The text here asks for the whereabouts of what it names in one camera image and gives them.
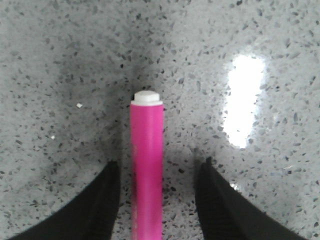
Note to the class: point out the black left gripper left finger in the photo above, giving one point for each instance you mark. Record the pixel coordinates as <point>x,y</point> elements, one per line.
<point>89,216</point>

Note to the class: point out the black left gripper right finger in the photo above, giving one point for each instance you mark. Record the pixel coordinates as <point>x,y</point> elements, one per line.
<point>224,214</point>

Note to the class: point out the pink marker pen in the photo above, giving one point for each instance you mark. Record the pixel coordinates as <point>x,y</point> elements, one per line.
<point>146,115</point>

